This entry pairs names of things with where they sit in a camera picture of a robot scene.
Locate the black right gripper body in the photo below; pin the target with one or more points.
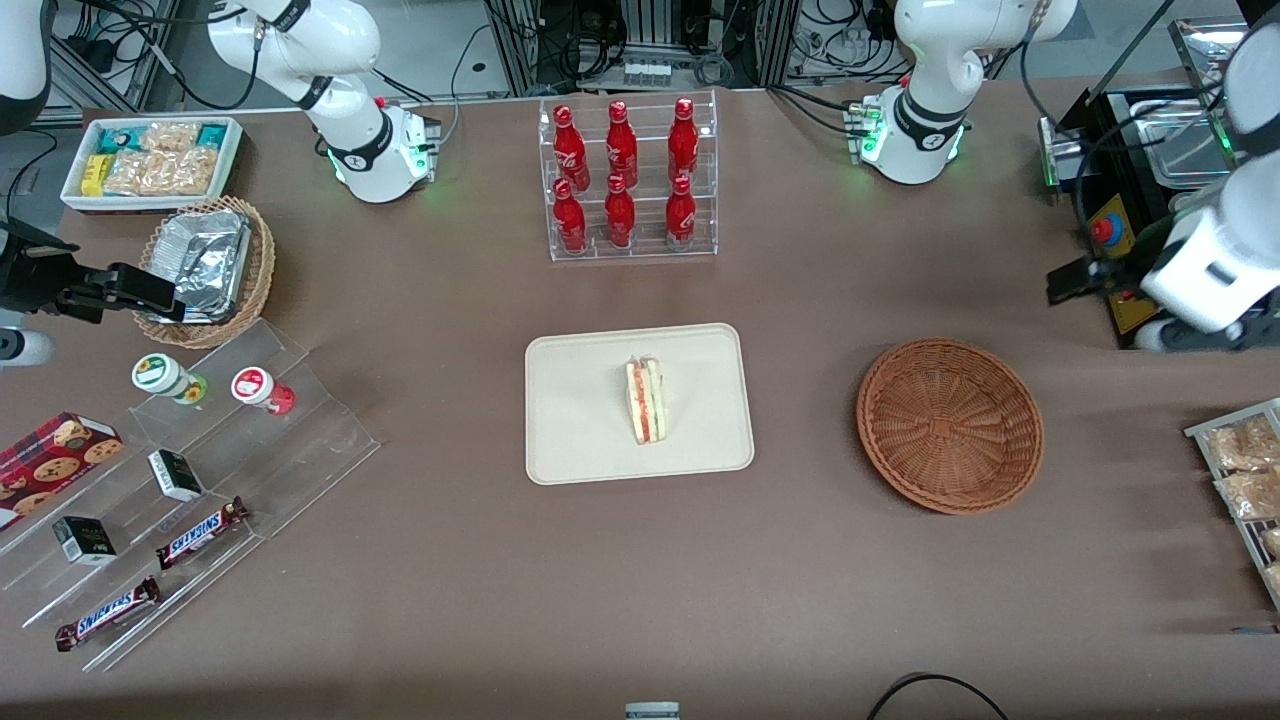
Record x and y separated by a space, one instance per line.
30 282

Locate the triangular layered sandwich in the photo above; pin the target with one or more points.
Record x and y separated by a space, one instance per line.
645 400

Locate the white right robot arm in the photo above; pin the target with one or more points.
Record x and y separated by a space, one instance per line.
350 110

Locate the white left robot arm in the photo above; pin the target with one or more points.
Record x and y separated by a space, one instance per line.
925 60

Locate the aluminium foil tray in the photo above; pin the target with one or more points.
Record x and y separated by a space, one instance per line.
205 255

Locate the light tan wicker basket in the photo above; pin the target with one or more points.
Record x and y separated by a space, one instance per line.
260 270

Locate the brown round wicker basket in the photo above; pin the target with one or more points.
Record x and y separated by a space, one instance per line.
950 430

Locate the beige rectangular tray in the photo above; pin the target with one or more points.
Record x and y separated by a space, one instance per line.
580 440

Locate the red emergency stop button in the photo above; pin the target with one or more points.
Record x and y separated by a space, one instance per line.
1105 230

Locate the white plastic snack bin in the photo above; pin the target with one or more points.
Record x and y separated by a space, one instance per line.
150 206

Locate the green lid sunflower cup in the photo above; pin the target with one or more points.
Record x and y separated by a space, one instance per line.
158 372

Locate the steel food pan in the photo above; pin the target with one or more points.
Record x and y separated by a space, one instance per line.
1190 160

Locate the yellow snack packet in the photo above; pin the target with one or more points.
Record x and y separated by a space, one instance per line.
95 173

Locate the red lid yogurt cup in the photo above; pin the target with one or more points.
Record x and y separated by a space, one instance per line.
252 384

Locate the black food warmer machine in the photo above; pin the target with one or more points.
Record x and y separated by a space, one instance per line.
1100 110

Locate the teal snack packet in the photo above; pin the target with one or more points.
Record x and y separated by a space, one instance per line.
212 135
118 138

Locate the red chocolate chip cookie box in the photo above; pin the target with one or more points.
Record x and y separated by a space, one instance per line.
50 460

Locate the small black carton box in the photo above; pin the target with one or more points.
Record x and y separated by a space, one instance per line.
175 477
85 540

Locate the clear bag of fried snacks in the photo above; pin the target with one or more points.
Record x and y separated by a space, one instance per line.
1273 542
1250 495
1240 445
1275 580

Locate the clear acrylic stepped shelf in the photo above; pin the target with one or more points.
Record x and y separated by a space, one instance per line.
320 440

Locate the Snickers chocolate bar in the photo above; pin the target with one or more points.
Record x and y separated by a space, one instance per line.
203 533
108 612

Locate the red cola bottle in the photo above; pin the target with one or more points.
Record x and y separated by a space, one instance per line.
621 140
683 135
568 145
620 215
569 220
680 210

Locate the clear acrylic bottle rack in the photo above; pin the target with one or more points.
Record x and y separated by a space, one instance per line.
645 252

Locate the white power strip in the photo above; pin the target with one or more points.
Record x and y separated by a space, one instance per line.
650 72

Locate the small grey device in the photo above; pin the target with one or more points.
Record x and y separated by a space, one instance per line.
652 712

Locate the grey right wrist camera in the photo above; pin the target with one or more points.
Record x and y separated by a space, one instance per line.
20 348

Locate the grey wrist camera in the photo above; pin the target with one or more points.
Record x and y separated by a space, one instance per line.
1155 336
20 348

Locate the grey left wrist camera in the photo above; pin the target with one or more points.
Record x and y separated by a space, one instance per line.
1155 336

